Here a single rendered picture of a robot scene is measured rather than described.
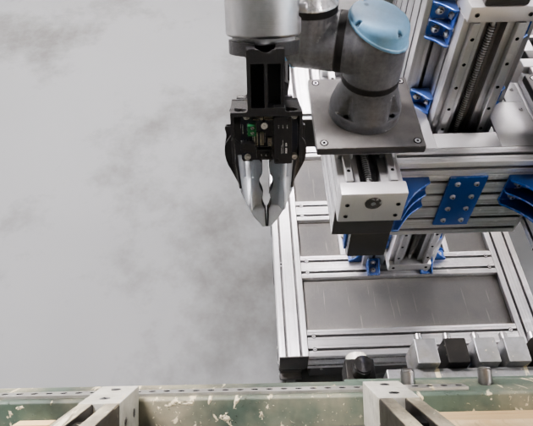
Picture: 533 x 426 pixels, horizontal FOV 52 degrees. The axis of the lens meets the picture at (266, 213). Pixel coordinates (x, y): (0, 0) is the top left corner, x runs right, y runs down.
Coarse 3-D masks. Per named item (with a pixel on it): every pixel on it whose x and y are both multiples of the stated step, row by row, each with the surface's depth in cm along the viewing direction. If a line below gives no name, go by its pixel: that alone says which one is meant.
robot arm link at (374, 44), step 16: (368, 0) 103; (352, 16) 99; (368, 16) 99; (384, 16) 100; (400, 16) 101; (352, 32) 100; (368, 32) 98; (384, 32) 97; (400, 32) 99; (336, 48) 101; (352, 48) 101; (368, 48) 100; (384, 48) 99; (400, 48) 101; (336, 64) 104; (352, 64) 103; (368, 64) 102; (384, 64) 102; (400, 64) 104; (352, 80) 107; (368, 80) 105; (384, 80) 105
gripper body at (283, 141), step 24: (240, 48) 53; (264, 48) 54; (288, 48) 53; (264, 72) 52; (240, 96) 60; (264, 96) 53; (288, 96) 59; (240, 120) 55; (264, 120) 55; (288, 120) 54; (264, 144) 56; (288, 144) 55
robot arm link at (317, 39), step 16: (304, 0) 98; (320, 0) 98; (336, 0) 100; (304, 16) 98; (320, 16) 99; (336, 16) 101; (304, 32) 100; (320, 32) 101; (336, 32) 101; (304, 48) 102; (320, 48) 102; (304, 64) 106; (320, 64) 105
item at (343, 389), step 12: (432, 384) 98; (444, 384) 97; (456, 384) 97; (0, 396) 94; (12, 396) 94; (24, 396) 94; (36, 396) 94; (48, 396) 94; (60, 396) 94; (72, 396) 94; (84, 396) 94; (144, 396) 94
